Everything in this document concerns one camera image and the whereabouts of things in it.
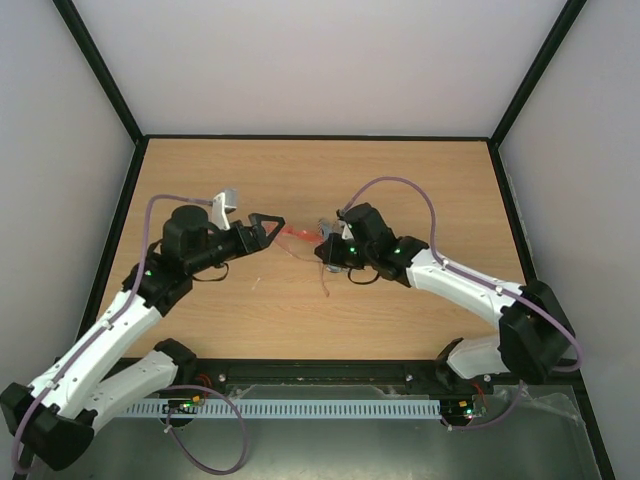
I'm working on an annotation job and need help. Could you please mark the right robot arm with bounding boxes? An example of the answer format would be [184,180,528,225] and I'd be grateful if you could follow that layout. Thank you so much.
[314,203,575,392]

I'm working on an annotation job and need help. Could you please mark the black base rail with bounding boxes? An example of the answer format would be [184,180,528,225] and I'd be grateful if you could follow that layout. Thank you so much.
[191,359,494,398]

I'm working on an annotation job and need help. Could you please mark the red sunglasses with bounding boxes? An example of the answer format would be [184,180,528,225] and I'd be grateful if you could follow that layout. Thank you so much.
[274,224,330,298]

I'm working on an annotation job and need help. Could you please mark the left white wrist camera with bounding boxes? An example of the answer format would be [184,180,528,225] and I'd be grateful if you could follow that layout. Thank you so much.
[210,188,238,231]

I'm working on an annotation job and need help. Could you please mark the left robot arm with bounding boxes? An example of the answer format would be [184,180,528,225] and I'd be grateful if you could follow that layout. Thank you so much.
[1,204,286,471]

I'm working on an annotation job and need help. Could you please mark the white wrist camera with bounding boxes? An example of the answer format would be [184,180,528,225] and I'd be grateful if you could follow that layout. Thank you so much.
[338,220,353,241]
[210,188,238,231]

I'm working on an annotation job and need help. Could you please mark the flag pattern glasses case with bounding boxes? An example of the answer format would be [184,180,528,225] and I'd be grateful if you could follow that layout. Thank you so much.
[318,218,348,274]

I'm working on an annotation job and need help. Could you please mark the black aluminium frame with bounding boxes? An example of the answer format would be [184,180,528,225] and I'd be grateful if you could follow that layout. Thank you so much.
[9,0,617,480]

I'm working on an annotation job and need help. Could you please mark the light blue slotted cable duct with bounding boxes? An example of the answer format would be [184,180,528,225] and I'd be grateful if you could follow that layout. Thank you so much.
[120,399,441,420]

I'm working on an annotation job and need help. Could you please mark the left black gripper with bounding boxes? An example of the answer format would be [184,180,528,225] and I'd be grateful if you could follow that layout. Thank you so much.
[187,213,285,275]

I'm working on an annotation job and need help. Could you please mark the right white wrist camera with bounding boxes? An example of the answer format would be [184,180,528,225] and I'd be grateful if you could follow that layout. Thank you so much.
[338,220,353,241]

